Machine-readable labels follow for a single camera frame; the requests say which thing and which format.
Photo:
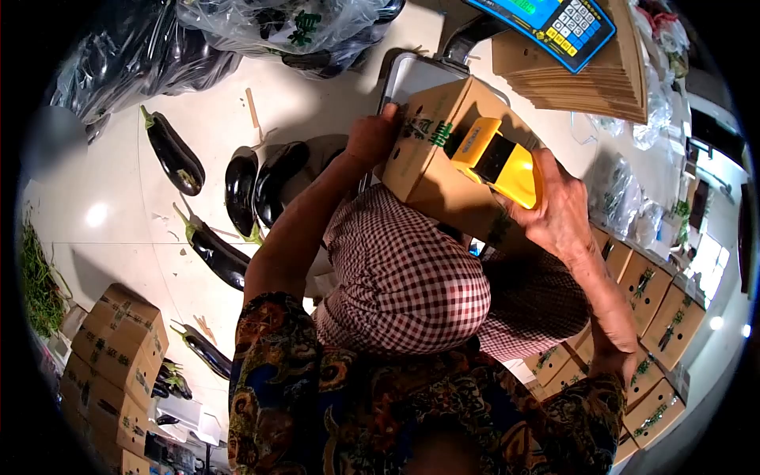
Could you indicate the wooden stick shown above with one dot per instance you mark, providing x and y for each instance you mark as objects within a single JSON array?
[{"x": 253, "y": 108}]

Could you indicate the green printed cardboard carton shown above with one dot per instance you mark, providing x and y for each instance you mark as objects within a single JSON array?
[{"x": 427, "y": 178}]

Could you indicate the small heap of eggplants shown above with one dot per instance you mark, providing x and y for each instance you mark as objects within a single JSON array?
[{"x": 172, "y": 383}]

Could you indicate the pile of green stalks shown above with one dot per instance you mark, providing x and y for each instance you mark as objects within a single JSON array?
[{"x": 41, "y": 285}]

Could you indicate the yellow tape dispenser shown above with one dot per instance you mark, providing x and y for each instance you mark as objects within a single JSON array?
[{"x": 504, "y": 166}]

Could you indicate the stack of packed cartons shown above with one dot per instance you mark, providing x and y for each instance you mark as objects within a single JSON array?
[{"x": 116, "y": 368}]

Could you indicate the person's left hand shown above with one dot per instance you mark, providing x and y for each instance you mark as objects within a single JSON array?
[{"x": 368, "y": 139}]

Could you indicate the person's left fingers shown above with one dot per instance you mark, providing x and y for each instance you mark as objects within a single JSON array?
[{"x": 393, "y": 114}]

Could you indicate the stack of flat cardboard sheets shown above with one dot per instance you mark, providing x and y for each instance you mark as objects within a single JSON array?
[{"x": 605, "y": 77}]

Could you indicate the person's right fingers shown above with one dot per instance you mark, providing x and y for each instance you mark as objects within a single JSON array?
[{"x": 519, "y": 217}]

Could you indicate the clear bag of eggplants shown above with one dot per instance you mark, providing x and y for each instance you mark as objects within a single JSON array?
[
  {"x": 142, "y": 56},
  {"x": 297, "y": 29}
]

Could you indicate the crumpled clear plastic bags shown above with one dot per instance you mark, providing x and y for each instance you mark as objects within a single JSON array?
[{"x": 629, "y": 196}]

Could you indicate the person's right hand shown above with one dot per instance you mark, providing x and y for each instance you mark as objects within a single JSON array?
[{"x": 558, "y": 211}]

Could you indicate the dark purple eggplant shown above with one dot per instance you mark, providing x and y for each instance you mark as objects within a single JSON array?
[
  {"x": 219, "y": 255},
  {"x": 208, "y": 353},
  {"x": 276, "y": 178},
  {"x": 175, "y": 157},
  {"x": 240, "y": 190}
]

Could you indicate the person's legs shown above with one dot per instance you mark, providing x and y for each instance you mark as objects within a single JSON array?
[{"x": 409, "y": 279}]

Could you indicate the person's body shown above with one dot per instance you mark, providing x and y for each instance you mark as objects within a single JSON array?
[{"x": 415, "y": 409}]

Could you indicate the row of packed cartons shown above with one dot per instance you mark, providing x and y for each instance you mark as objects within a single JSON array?
[{"x": 653, "y": 314}]

